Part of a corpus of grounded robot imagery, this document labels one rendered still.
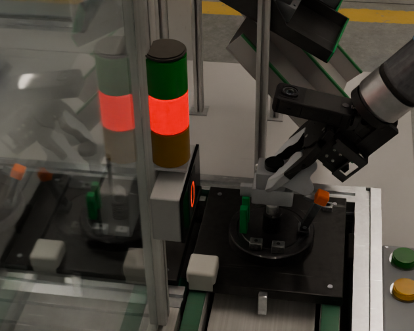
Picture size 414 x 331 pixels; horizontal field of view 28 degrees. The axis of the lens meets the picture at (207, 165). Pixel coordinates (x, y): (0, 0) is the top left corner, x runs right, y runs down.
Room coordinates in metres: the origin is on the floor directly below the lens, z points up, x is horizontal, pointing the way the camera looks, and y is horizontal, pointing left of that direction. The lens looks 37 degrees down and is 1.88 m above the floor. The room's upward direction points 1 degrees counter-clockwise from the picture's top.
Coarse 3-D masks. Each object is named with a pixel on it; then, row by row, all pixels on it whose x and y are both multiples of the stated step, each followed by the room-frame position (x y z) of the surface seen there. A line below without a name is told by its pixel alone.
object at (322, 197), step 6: (318, 192) 1.00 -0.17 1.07; (324, 192) 1.00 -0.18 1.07; (306, 198) 0.99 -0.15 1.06; (312, 198) 0.99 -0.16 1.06; (318, 198) 0.99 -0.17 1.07; (324, 198) 0.99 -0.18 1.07; (312, 204) 1.00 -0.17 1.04; (318, 204) 0.99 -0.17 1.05; (324, 204) 0.99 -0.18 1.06; (312, 210) 0.99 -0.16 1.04; (318, 210) 0.99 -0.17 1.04; (306, 216) 1.00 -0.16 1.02; (312, 216) 0.99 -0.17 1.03; (306, 222) 0.99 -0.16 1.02; (306, 228) 0.99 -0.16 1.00
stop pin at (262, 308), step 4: (260, 292) 0.89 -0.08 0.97; (264, 292) 0.89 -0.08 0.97; (260, 296) 0.88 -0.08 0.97; (264, 296) 0.88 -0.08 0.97; (260, 300) 0.88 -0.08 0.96; (264, 300) 0.88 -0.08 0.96; (260, 304) 0.88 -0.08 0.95; (264, 304) 0.88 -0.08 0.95; (260, 308) 0.88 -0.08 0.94; (264, 308) 0.88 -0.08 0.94; (260, 312) 0.88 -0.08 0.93; (264, 312) 0.88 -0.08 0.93
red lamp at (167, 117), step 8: (184, 96) 0.83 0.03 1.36; (152, 104) 0.82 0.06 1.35; (160, 104) 0.82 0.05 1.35; (168, 104) 0.82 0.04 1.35; (176, 104) 0.82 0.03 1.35; (184, 104) 0.83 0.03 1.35; (152, 112) 0.83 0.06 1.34; (160, 112) 0.82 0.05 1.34; (168, 112) 0.82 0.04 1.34; (176, 112) 0.82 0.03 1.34; (184, 112) 0.83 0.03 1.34; (152, 120) 0.83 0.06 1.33; (160, 120) 0.82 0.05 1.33; (168, 120) 0.82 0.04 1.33; (176, 120) 0.82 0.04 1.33; (184, 120) 0.83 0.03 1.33; (152, 128) 0.83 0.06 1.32; (160, 128) 0.82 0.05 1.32; (168, 128) 0.82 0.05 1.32; (176, 128) 0.82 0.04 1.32; (184, 128) 0.83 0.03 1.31
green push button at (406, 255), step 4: (400, 248) 0.97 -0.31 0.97; (404, 248) 0.97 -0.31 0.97; (408, 248) 0.97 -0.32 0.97; (396, 252) 0.97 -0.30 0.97; (400, 252) 0.97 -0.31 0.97; (404, 252) 0.97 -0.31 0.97; (408, 252) 0.96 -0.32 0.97; (412, 252) 0.96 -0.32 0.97; (392, 256) 0.96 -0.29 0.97; (396, 256) 0.96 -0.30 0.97; (400, 256) 0.96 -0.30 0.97; (404, 256) 0.96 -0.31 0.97; (408, 256) 0.96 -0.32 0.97; (412, 256) 0.96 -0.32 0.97; (392, 260) 0.96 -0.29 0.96; (396, 260) 0.95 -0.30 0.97; (400, 260) 0.95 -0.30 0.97; (404, 260) 0.95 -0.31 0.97; (408, 260) 0.95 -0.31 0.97; (412, 260) 0.95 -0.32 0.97; (396, 264) 0.95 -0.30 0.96; (400, 264) 0.94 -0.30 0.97; (404, 264) 0.94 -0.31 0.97; (408, 264) 0.94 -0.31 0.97; (412, 264) 0.94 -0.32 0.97; (404, 268) 0.94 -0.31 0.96; (408, 268) 0.94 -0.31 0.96
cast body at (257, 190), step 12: (276, 156) 1.02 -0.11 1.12; (264, 168) 1.01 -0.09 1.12; (276, 168) 1.00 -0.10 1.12; (264, 180) 0.99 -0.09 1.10; (240, 192) 1.01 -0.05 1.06; (252, 192) 0.99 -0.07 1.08; (264, 192) 0.99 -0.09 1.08; (276, 192) 0.99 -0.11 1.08; (288, 192) 0.98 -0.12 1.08; (264, 204) 0.99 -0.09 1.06; (276, 204) 0.99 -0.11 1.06; (288, 204) 0.98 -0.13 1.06
